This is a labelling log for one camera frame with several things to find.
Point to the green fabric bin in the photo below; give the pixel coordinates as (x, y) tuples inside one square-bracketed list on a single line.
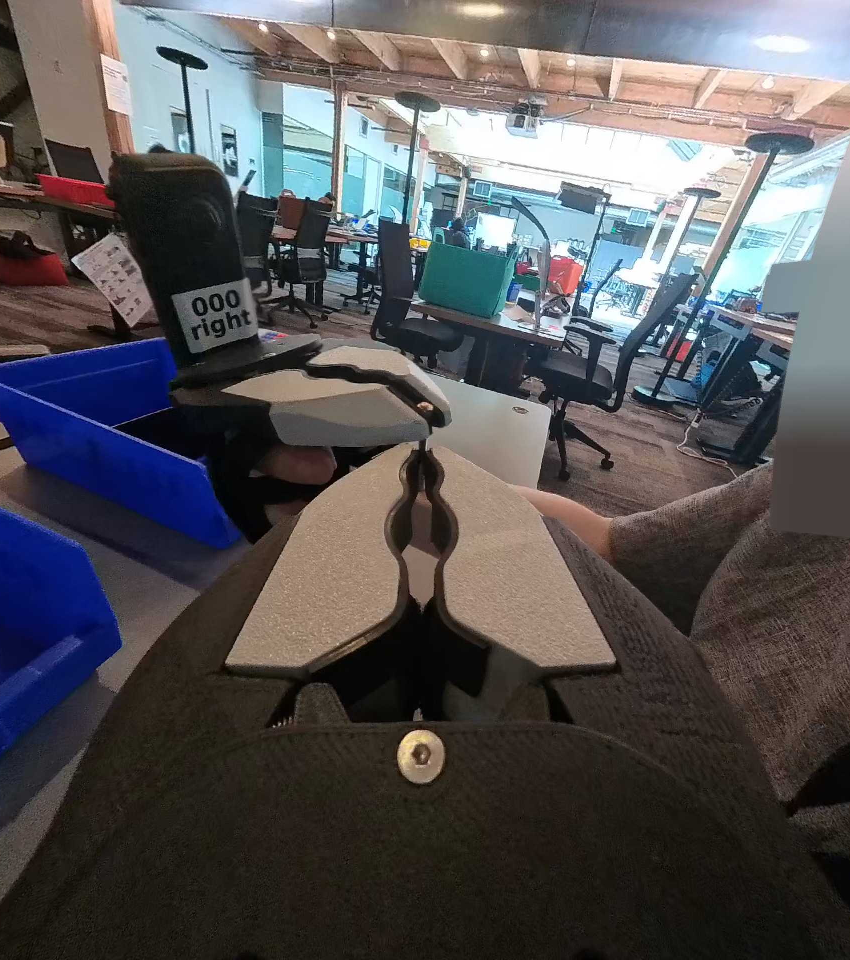
[(466, 281)]

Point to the person's right forearm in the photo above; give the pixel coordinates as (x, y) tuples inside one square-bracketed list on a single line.
[(575, 517)]

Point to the hanging black monitor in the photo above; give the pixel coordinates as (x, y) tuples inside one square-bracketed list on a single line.
[(582, 196)]

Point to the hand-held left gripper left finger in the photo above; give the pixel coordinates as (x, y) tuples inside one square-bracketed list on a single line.
[(320, 592)]

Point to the ceiling projector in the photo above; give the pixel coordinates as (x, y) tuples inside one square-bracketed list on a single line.
[(526, 120)]

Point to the long metal bolt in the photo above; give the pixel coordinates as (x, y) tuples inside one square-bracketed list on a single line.
[(422, 457)]

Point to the red bag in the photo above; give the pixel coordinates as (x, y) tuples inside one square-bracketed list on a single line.
[(27, 262)]

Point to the black bin divider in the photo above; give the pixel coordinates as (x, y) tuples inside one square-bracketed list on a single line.
[(162, 431)]

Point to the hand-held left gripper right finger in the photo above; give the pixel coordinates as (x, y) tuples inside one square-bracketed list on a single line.
[(530, 592)]

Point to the black office chair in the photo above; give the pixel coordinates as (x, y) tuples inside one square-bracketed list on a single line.
[(305, 255), (398, 285), (256, 240), (582, 375)]

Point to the blue divided plastic bin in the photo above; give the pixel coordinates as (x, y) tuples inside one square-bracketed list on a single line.
[(94, 435)]

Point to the red basket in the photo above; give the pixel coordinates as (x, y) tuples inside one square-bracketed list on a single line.
[(566, 274)]

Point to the blue labelled plastic bin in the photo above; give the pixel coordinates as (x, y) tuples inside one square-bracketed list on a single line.
[(12, 600)]

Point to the person's right hand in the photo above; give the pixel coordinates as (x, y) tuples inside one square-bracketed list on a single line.
[(297, 463)]

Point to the silver gooseneck desk lamp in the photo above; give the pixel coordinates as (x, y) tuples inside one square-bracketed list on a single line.
[(545, 255)]

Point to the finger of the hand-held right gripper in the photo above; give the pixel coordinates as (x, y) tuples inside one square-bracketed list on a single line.
[(402, 371), (350, 412)]

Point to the red plastic bin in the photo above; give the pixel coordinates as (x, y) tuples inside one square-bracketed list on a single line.
[(76, 189)]

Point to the white instruction sheet sign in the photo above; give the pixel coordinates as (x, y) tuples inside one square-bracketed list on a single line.
[(113, 274)]

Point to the wooden post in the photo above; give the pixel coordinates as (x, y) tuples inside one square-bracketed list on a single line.
[(744, 210)]

